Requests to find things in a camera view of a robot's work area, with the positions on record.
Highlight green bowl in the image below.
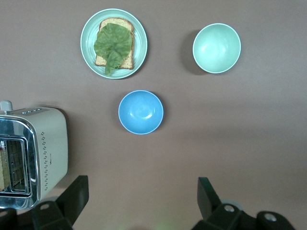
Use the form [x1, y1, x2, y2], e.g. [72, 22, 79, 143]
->
[192, 23, 241, 74]

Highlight green plate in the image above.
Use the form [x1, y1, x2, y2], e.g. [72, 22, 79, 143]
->
[80, 8, 148, 80]

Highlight brown tablecloth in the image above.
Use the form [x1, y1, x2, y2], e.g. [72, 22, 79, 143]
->
[0, 0, 307, 230]

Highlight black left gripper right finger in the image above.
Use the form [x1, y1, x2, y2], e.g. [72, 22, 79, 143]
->
[191, 177, 255, 230]

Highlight cream and chrome toaster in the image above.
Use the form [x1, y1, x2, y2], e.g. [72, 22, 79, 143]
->
[0, 100, 69, 211]

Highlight green lettuce leaf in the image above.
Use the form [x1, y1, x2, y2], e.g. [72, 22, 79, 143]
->
[93, 23, 134, 77]

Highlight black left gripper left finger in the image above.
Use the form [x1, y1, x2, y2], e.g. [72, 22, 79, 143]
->
[32, 175, 89, 230]

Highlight blue bowl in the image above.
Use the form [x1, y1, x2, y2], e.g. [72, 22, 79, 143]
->
[118, 90, 165, 135]

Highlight toast bread slice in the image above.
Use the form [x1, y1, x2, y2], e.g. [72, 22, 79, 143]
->
[94, 17, 135, 70]

